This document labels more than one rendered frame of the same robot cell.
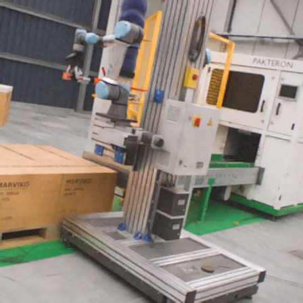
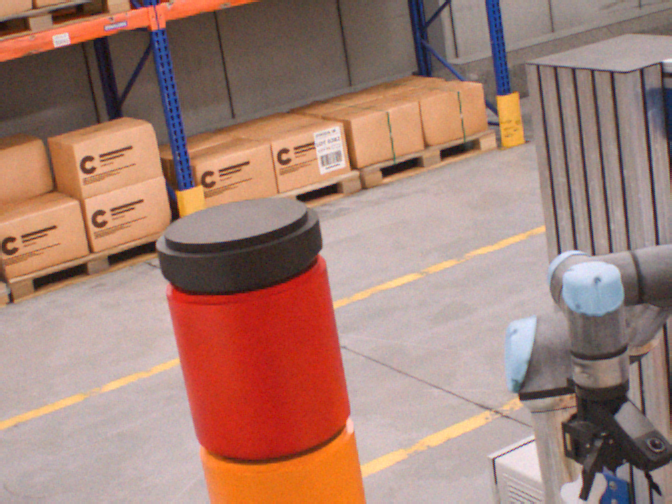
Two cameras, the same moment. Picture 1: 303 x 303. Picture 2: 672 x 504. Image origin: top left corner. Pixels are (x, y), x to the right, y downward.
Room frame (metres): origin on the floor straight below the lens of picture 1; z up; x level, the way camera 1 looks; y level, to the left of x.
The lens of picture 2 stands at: (5.36, -0.15, 2.45)
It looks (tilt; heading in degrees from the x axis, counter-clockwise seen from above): 17 degrees down; 194
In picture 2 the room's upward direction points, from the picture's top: 9 degrees counter-clockwise
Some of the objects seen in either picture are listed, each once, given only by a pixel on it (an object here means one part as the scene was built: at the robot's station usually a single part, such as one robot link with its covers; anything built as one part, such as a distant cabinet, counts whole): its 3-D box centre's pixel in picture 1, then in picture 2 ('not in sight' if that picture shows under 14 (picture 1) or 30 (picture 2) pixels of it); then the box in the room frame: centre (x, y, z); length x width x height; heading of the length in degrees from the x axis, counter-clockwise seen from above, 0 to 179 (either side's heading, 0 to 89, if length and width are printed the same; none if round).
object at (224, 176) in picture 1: (207, 177); not in sight; (4.44, -0.78, 0.50); 2.31 x 0.05 x 0.19; 139
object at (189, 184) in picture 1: (189, 184); not in sight; (3.87, -0.53, 0.50); 0.07 x 0.07 x 1.00; 49
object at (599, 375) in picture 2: not in sight; (598, 366); (3.73, -0.23, 1.74); 0.08 x 0.08 x 0.05
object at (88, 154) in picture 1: (109, 161); not in sight; (3.76, 0.23, 0.58); 0.70 x 0.03 x 0.06; 49
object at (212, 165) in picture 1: (222, 166); not in sight; (4.74, -0.97, 0.60); 1.60 x 0.10 x 0.09; 139
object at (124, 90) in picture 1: (120, 92); not in sight; (3.08, 0.20, 1.20); 0.13 x 0.12 x 0.14; 137
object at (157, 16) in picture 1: (135, 107); not in sight; (4.99, 0.12, 1.05); 0.87 x 0.10 x 2.10; 11
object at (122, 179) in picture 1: (107, 173); not in sight; (3.76, 0.23, 0.48); 0.70 x 0.03 x 0.15; 49
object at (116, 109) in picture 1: (118, 109); not in sight; (3.09, 0.19, 1.09); 0.15 x 0.15 x 0.10
